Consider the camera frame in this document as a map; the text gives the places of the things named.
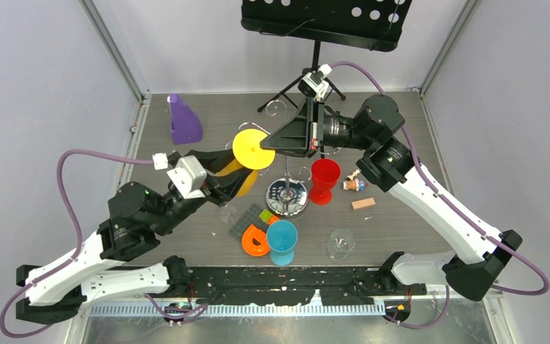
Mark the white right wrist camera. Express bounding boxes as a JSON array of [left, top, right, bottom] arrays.
[[298, 64, 332, 102]]

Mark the grey studded building plate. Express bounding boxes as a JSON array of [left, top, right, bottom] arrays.
[[228, 204, 269, 241]]

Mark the black music stand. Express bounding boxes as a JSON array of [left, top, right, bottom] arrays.
[[240, 0, 413, 113]]

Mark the blue plastic wine glass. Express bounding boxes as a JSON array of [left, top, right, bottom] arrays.
[[266, 220, 298, 266]]

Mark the lime green building brick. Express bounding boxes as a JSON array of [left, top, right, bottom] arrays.
[[259, 209, 279, 224]]

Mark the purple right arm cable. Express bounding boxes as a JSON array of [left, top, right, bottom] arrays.
[[329, 61, 550, 330]]

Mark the cream chess piece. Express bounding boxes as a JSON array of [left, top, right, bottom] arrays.
[[345, 169, 361, 181]]

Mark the red plastic wine glass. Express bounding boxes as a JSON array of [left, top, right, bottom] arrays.
[[309, 158, 341, 206]]

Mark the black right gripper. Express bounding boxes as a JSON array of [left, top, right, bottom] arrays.
[[261, 96, 375, 158]]

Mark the yellow plastic wine glass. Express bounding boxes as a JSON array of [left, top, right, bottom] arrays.
[[216, 129, 276, 197]]

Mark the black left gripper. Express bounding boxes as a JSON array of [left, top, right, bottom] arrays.
[[155, 148, 259, 234]]

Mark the chrome wine glass rack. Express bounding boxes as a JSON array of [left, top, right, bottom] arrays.
[[238, 100, 347, 219]]

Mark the ice cream cone toy figure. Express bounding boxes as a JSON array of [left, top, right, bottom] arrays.
[[342, 178, 367, 192]]

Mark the clear wine glass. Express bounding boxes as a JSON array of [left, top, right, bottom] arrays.
[[327, 229, 355, 261], [220, 205, 239, 224]]

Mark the purple plastic stand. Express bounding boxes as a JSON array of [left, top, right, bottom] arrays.
[[166, 93, 203, 145]]

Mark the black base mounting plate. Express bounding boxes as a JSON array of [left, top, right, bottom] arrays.
[[178, 266, 427, 306]]

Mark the pink eraser block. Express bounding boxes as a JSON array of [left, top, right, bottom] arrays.
[[351, 197, 376, 210]]

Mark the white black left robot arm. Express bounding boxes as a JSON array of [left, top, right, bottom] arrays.
[[15, 150, 253, 325]]

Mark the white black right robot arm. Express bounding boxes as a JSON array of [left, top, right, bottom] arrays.
[[261, 94, 522, 301]]

